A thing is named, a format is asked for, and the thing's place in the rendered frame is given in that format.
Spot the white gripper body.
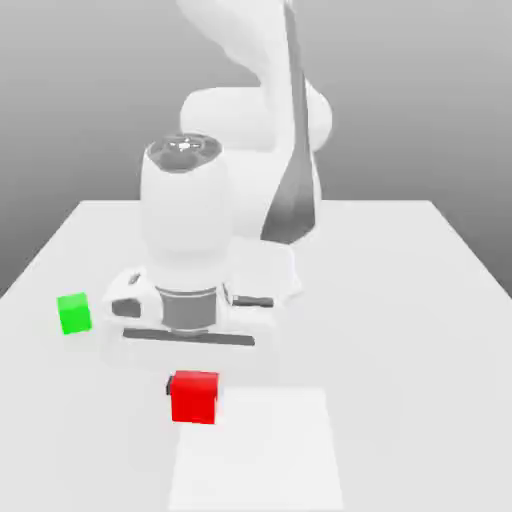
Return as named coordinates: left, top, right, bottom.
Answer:
left=98, top=318, right=280, bottom=376

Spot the small red cube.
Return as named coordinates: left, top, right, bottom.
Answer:
left=170, top=370, right=221, bottom=426

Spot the small green cube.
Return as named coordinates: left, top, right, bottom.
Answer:
left=56, top=291, right=94, bottom=336

